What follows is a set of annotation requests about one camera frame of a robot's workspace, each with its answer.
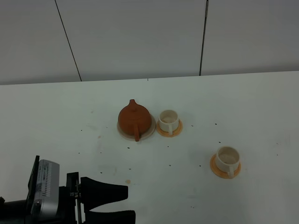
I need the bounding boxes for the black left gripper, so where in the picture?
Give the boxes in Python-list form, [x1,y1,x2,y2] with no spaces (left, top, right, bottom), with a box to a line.
[57,172,136,224]

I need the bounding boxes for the brown clay teapot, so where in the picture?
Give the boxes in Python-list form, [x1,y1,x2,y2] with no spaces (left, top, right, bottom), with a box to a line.
[118,99,151,141]

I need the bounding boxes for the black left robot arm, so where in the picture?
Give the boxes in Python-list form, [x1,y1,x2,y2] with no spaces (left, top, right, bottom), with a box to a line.
[0,172,136,224]

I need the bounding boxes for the beige round teapot coaster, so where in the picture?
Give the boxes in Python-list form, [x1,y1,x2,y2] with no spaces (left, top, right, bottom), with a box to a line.
[117,115,156,141]

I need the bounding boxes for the orange saucer near teapot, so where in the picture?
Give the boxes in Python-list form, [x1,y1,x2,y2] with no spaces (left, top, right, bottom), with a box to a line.
[157,120,183,138]

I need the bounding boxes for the white teacup near teapot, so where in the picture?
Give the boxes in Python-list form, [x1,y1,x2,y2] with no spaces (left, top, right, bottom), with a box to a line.
[158,110,179,135]

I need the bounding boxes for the orange saucer on right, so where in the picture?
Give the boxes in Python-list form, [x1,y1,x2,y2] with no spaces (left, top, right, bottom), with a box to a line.
[210,154,241,179]

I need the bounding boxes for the white teacup on right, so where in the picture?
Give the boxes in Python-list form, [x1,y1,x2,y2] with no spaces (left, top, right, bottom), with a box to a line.
[215,146,240,179]

